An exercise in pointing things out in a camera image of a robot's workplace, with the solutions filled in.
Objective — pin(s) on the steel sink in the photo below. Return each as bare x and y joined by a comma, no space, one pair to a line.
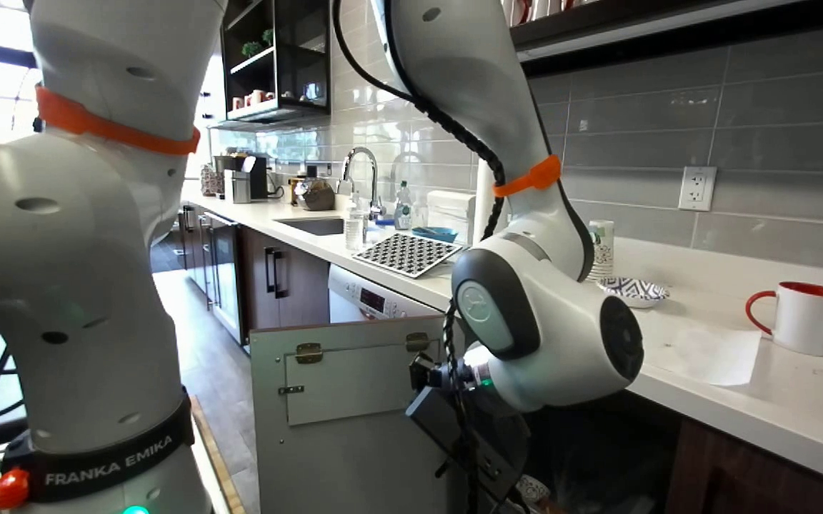
315,225

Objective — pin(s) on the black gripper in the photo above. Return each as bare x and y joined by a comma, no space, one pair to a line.
486,447

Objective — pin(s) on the steel dishwasher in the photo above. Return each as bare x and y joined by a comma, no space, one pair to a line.
365,297

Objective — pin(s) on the chrome faucet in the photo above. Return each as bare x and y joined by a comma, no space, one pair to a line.
360,157

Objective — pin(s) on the open cabinet door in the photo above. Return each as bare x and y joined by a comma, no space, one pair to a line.
336,428

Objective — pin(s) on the small patterned dish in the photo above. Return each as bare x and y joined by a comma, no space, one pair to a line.
632,291

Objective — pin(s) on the tall clear bottle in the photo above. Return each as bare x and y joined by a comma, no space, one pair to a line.
410,187

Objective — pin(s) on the dark coffee pot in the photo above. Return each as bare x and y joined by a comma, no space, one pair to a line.
315,192

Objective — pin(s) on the white mug red inside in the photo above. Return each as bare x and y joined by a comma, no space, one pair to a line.
808,318

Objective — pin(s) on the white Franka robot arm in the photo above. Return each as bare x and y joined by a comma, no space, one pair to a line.
78,287

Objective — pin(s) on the white cup green label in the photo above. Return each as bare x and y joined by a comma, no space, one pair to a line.
602,250

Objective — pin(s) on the black wall shelf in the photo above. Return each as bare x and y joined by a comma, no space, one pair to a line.
286,58

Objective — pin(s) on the dark wall cabinet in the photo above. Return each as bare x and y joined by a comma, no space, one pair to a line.
699,24

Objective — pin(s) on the black white checkerboard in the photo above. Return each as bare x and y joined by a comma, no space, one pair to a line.
408,254

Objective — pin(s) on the white paper towel roll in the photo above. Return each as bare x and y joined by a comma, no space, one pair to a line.
482,202

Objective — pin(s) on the white rectangular container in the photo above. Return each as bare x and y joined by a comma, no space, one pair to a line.
450,212

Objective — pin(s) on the white wall outlet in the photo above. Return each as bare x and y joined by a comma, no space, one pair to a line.
695,187

